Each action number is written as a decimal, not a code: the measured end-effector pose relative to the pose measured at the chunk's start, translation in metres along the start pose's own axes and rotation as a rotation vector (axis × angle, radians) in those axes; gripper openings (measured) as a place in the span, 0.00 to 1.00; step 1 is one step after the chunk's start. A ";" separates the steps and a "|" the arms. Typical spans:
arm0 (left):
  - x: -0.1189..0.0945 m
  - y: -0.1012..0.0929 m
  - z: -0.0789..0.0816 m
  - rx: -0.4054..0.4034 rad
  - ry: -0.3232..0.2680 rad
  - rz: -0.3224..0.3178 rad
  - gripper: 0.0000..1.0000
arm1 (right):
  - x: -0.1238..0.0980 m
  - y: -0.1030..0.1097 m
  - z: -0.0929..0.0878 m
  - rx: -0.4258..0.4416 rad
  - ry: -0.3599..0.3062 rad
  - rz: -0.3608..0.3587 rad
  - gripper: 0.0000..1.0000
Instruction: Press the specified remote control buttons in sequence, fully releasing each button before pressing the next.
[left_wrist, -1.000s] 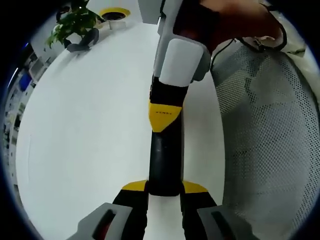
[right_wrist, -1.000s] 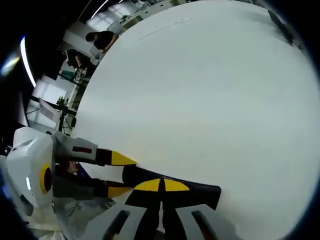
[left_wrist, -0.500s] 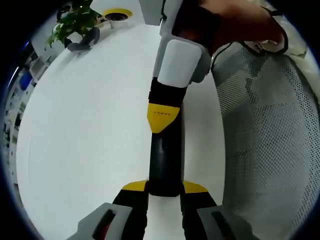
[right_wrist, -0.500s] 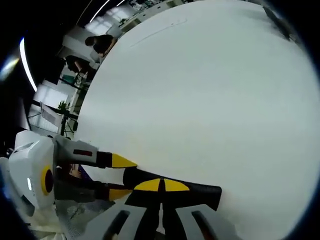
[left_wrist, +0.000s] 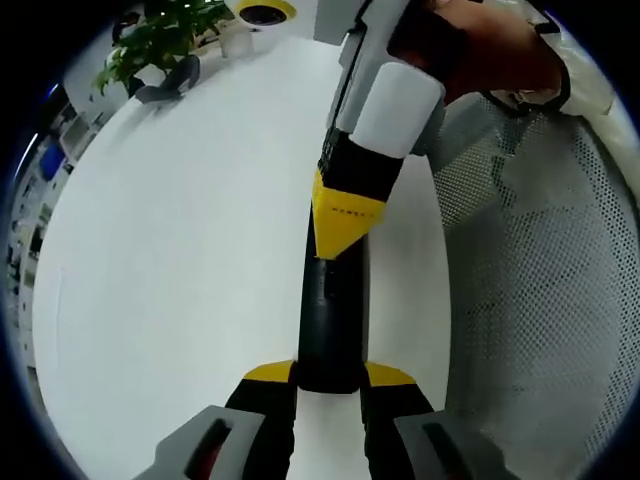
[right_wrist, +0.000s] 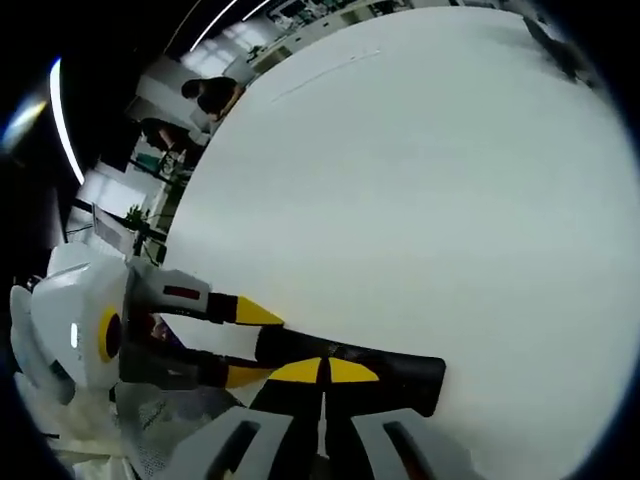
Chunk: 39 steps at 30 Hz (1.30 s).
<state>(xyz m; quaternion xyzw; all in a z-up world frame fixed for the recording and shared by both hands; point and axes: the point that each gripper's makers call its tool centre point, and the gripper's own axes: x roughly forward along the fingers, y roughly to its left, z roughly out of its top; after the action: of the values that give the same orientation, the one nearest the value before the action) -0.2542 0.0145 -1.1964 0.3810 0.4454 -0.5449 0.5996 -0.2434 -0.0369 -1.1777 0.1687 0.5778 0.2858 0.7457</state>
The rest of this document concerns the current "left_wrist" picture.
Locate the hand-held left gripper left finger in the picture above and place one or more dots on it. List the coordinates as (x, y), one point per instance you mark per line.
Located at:
(240, 440)

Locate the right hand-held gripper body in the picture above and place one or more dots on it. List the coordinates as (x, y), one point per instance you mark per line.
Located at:
(330, 20)

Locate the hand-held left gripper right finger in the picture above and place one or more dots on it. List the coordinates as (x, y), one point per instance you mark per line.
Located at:
(405, 440)

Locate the black remote control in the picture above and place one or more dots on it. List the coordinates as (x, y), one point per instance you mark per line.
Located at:
(330, 325)

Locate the person's right hand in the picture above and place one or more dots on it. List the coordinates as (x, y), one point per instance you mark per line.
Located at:
(490, 50)

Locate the white cylindrical container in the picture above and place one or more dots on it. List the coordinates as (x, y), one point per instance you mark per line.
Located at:
(237, 45)

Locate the dark grey object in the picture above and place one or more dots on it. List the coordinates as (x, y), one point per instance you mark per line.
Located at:
(175, 80)

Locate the green potted plant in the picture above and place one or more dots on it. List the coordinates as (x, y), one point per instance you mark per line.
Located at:
(160, 35)

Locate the white plant pot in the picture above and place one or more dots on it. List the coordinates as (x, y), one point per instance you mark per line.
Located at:
(150, 76)

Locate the white mesh chair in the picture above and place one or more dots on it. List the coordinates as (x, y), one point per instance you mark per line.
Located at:
(540, 300)

